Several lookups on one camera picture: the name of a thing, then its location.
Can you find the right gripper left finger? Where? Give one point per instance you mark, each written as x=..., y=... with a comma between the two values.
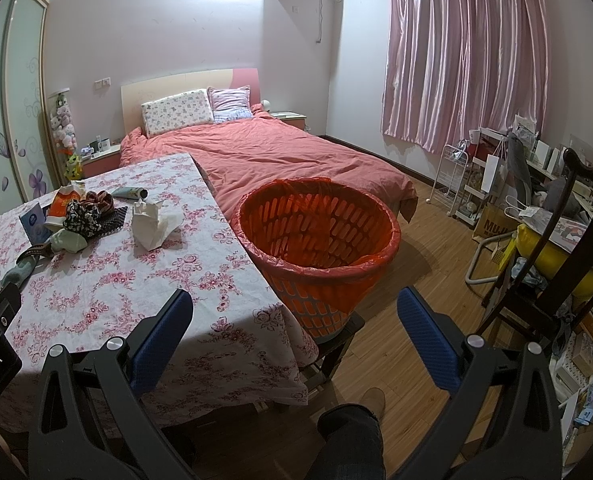
x=88, y=420

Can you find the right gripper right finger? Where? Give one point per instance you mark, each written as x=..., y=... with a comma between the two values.
x=502, y=418

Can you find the brown hair clip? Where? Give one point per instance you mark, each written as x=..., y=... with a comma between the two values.
x=36, y=252

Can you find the green cloth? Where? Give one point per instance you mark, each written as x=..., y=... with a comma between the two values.
x=61, y=241

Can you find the blue wet wipes pack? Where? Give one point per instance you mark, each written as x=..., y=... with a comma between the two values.
x=34, y=224

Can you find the daisy print black scrunchie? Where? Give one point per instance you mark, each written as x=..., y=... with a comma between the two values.
x=82, y=218

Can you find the orange white snack bag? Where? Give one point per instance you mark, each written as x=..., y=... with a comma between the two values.
x=58, y=208

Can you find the black woven mat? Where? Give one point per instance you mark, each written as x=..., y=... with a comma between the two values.
x=113, y=223

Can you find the red plaid scrunchie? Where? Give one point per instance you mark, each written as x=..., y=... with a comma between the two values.
x=102, y=200

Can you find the white tissue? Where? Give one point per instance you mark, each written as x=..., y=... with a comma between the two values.
x=152, y=223

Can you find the blue hand cream tube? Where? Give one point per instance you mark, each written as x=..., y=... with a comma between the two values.
x=130, y=193

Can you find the orange trash basket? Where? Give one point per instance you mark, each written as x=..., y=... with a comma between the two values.
x=321, y=245

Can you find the brown slipper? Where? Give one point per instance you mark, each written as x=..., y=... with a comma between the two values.
x=374, y=400

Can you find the floral pink tablecloth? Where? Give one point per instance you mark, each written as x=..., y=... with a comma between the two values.
x=243, y=344

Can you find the dark trouser leg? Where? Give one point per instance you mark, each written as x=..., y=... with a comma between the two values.
x=353, y=446

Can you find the yellow bag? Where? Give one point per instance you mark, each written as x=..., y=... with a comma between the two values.
x=563, y=241

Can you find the dark wooden stool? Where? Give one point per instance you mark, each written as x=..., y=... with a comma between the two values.
x=331, y=353

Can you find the glass floral wardrobe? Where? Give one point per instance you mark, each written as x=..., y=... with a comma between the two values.
x=27, y=166

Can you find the brown paper bag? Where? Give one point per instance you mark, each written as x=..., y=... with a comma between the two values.
x=493, y=222

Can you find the green plush toy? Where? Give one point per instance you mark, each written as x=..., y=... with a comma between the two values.
x=73, y=168

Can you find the left pink nightstand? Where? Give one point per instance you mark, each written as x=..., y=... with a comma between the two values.
x=102, y=162

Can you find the pink nightstand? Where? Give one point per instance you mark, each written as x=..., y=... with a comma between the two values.
x=292, y=119
x=102, y=162

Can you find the cluttered white desk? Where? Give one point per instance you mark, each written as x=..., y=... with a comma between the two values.
x=484, y=142

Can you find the cream pink headboard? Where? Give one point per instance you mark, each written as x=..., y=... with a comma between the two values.
x=133, y=95

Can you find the pink bed duvet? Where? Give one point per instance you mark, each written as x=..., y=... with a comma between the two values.
x=244, y=154

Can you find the floral white pillow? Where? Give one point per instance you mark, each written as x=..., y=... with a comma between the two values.
x=186, y=109

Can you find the striped pink pillow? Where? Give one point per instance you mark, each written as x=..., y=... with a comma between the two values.
x=230, y=104

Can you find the right pink nightstand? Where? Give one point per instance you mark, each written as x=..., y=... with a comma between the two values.
x=292, y=119

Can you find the pink striped curtain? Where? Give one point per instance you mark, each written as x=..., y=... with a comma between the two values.
x=457, y=65

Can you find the black chair frame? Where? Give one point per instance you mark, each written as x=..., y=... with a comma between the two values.
x=531, y=302

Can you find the white wire rack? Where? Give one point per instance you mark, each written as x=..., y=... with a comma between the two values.
x=447, y=187

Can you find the white wall socket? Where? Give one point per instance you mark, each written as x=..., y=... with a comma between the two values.
x=104, y=82

